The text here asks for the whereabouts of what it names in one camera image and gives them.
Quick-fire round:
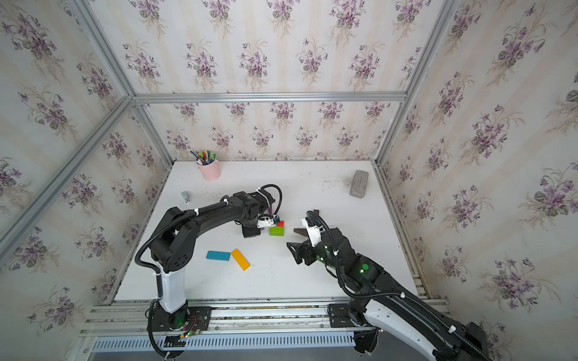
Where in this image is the green rectangular block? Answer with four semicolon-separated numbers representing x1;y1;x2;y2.
269;227;284;237

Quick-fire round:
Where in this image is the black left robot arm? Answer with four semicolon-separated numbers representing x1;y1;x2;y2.
134;184;282;332

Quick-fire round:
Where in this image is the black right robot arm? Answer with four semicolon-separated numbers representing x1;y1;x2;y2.
287;211;490;360

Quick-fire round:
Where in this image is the yellow rectangular block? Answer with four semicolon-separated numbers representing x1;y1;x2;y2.
231;249;251;272

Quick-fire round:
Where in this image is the teal rectangular block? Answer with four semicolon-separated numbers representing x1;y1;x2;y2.
206;251;231;262

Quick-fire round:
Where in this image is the pink pen cup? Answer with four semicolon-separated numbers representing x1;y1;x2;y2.
197;160;221;181

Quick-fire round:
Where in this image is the small grey white object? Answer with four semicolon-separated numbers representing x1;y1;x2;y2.
182;191;191;204

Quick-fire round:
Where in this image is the grey rectangular stone block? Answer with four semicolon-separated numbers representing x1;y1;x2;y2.
349;170;369;199

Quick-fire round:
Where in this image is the colourful pens bundle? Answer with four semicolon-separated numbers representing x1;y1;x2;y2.
190;150;216;165

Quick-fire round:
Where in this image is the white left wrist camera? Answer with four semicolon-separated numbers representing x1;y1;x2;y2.
257;214;281;229

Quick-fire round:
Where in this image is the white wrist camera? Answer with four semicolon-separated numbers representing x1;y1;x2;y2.
257;214;281;229
302;218;325;248

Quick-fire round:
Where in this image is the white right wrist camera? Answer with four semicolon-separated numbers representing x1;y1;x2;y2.
302;218;325;248

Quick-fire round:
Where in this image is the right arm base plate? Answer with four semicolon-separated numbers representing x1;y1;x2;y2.
328;303;367;328

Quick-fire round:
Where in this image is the aluminium mounting rail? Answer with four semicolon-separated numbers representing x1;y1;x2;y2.
78;295;455;337

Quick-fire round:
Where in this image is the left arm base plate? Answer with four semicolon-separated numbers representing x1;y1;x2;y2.
145;305;212;334

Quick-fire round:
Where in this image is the white slotted cable duct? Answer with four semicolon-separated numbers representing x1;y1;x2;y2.
92;331;354;353

